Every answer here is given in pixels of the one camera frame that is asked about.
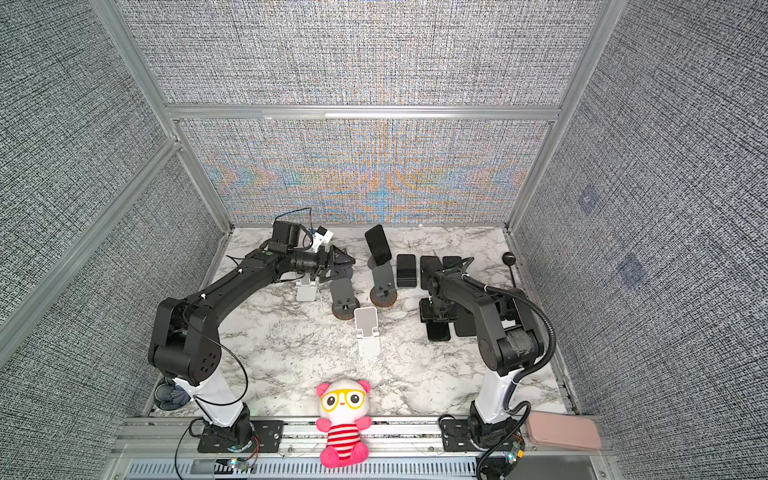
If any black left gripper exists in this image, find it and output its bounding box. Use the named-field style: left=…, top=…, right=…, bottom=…
left=288, top=245, right=355, bottom=283

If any black front phone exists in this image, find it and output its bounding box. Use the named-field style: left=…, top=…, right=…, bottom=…
left=454, top=311, right=477, bottom=337

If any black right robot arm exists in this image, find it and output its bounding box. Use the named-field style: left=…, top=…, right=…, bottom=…
left=419, top=256, right=557, bottom=449

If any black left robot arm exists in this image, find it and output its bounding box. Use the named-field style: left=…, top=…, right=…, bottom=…
left=148, top=220, right=356, bottom=452

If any white rear phone stand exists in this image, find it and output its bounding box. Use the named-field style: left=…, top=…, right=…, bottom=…
left=296, top=274, right=318, bottom=302

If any white phone stand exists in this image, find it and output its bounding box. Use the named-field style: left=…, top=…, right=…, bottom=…
left=296, top=274, right=318, bottom=302
left=354, top=307, right=381, bottom=358

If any round wooden right stand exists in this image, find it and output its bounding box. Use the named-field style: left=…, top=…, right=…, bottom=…
left=370, top=262, right=398, bottom=308

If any white front phone stand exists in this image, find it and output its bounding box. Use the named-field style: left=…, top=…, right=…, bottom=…
left=354, top=307, right=381, bottom=358

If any pink panda plush toy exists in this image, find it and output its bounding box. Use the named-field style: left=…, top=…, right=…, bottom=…
left=316, top=379, right=373, bottom=469

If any pink pad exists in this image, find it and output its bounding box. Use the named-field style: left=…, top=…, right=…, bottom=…
left=526, top=411, right=603, bottom=451

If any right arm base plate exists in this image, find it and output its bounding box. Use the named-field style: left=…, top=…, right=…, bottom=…
left=437, top=415, right=481, bottom=453

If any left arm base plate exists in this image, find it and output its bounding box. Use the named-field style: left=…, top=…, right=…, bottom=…
left=197, top=420, right=285, bottom=454

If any aluminium front rail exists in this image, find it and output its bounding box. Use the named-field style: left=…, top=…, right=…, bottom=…
left=107, top=416, right=619, bottom=480

